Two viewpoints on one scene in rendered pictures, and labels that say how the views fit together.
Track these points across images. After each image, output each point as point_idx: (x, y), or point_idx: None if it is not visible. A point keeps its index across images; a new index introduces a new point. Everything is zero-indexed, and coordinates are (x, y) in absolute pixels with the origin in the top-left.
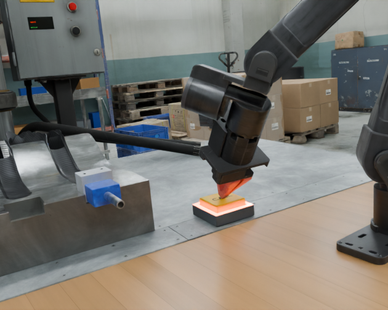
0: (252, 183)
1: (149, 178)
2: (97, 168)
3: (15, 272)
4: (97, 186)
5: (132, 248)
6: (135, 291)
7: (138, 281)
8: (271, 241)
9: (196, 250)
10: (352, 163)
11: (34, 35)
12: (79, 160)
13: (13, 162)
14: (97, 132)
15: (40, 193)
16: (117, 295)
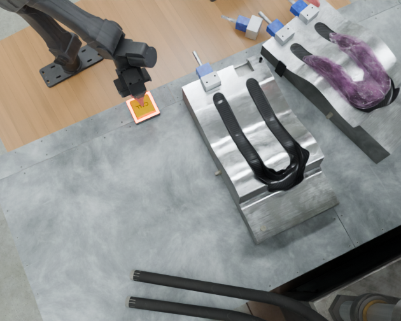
0: (111, 162)
1: (188, 209)
2: (209, 85)
3: None
4: (206, 67)
5: (193, 80)
6: (189, 46)
7: (189, 53)
8: None
9: (163, 72)
10: (21, 186)
11: None
12: (233, 148)
13: (277, 137)
14: (244, 289)
15: (240, 83)
16: (196, 44)
